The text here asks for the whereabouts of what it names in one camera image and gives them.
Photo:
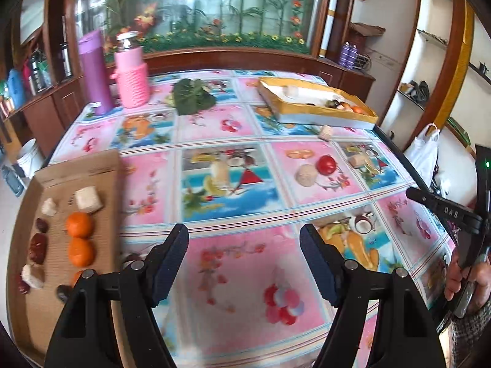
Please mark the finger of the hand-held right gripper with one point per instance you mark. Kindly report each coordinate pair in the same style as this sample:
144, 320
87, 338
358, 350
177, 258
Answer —
441, 207

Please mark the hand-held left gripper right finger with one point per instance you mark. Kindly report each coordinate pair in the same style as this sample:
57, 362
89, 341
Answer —
318, 268

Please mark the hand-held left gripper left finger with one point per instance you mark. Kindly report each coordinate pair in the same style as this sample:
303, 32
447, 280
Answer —
170, 264

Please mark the small orange mandarin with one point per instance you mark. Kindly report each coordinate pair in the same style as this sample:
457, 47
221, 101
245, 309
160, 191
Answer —
78, 277
81, 252

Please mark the large orange mandarin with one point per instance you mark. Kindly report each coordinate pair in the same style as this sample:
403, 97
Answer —
79, 225

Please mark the brown cardboard tray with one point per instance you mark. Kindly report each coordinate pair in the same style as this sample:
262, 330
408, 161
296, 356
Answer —
103, 184

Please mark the dark purple round fruit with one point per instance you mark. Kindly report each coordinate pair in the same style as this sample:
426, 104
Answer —
64, 293

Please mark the large dark red date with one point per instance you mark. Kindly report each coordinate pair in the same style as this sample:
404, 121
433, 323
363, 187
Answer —
38, 249

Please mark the person's right forearm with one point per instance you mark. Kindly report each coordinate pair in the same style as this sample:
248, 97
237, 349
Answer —
473, 337

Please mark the person's right hand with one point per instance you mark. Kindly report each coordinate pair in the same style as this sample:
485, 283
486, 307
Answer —
452, 280

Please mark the white plastic bag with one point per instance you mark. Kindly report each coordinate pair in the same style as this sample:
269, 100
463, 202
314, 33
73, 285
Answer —
422, 151

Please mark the red tomato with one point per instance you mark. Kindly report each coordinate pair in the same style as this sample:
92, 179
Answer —
327, 165

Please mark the dark shoes on rack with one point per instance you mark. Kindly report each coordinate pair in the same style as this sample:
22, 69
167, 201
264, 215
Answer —
417, 90

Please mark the fruit print tablecloth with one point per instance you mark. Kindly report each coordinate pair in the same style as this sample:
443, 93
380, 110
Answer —
214, 122

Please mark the yellow and white box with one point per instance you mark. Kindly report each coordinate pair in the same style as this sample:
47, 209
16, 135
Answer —
307, 117

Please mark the green leafy vegetable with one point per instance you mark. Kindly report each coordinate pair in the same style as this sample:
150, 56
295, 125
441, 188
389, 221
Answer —
191, 97

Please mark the white plastic bucket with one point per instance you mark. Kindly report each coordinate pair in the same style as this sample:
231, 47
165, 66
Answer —
30, 159

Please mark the bottle with pink knitted cover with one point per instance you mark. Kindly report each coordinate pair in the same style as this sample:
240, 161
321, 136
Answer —
132, 80

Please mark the brown wicker basket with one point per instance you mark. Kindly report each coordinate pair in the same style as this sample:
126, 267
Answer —
362, 32

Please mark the purple thermos bottle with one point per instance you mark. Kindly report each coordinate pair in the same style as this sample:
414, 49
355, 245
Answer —
96, 76

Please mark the white paper roll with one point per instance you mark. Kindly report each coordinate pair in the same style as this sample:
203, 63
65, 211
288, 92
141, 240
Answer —
330, 19

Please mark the steel vacuum flask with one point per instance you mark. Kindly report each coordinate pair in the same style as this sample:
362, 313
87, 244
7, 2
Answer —
37, 71

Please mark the blue plastic jug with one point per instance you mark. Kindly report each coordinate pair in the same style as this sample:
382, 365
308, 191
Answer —
15, 86

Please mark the glass panel with flower decor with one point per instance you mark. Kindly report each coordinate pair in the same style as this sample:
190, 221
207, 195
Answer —
214, 4

